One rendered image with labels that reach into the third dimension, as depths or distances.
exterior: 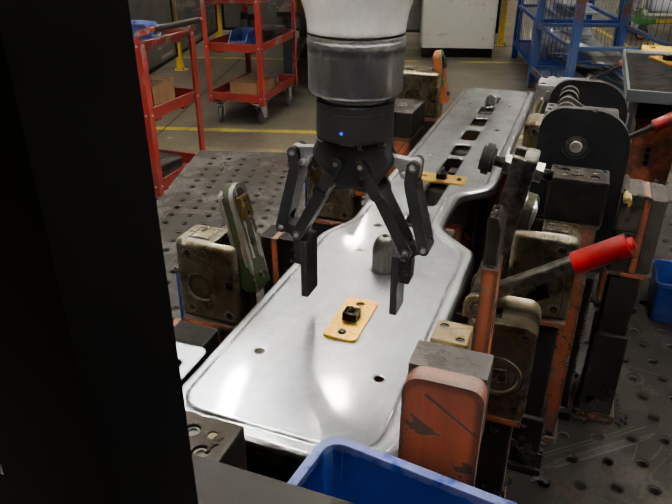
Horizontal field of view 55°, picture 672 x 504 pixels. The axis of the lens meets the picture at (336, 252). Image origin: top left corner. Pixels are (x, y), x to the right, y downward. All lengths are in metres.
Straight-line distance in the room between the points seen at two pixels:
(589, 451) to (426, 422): 0.73
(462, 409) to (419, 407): 0.02
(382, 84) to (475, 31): 7.07
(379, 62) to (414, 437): 0.34
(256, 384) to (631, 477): 0.60
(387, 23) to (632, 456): 0.74
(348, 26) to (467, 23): 7.06
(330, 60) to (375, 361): 0.30
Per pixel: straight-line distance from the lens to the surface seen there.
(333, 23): 0.57
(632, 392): 1.20
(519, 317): 0.66
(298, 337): 0.70
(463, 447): 0.35
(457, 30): 7.62
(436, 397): 0.33
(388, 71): 0.59
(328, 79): 0.59
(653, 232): 0.95
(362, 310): 0.74
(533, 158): 0.59
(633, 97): 1.11
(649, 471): 1.07
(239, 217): 0.78
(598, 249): 0.63
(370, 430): 0.59
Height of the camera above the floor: 1.40
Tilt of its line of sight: 28 degrees down
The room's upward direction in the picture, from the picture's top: straight up
